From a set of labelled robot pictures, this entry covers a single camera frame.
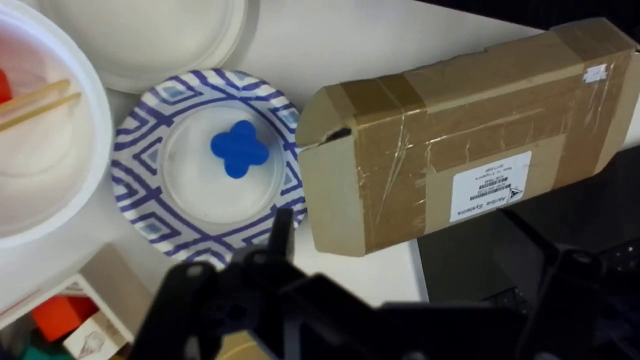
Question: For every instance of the thin wooden stick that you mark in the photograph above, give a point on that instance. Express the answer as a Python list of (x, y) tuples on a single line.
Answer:
[(37, 92), (47, 109)]

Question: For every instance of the white bowl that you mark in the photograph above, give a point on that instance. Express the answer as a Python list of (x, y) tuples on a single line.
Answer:
[(40, 186)]

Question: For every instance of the brown cardboard box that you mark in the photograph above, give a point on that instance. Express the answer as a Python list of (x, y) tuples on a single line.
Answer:
[(467, 121)]

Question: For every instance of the black laptop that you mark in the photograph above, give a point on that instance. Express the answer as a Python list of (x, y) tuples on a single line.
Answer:
[(467, 266)]

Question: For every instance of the orange block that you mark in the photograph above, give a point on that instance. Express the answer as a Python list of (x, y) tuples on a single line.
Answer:
[(63, 314)]

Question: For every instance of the blue cross-shaped block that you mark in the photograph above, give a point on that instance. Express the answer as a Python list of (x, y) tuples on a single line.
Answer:
[(239, 150)]

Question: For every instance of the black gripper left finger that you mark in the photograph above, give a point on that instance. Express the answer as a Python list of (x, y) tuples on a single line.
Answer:
[(280, 233)]

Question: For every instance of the red block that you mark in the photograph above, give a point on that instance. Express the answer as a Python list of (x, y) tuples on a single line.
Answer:
[(5, 86)]

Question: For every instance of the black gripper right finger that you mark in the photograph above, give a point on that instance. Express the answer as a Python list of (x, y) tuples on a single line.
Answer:
[(567, 300)]

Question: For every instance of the blue patterned paper plate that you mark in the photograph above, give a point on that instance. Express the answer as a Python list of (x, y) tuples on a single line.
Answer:
[(141, 186)]

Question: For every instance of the plain white plate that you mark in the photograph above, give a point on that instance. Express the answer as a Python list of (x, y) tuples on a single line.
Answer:
[(146, 41)]

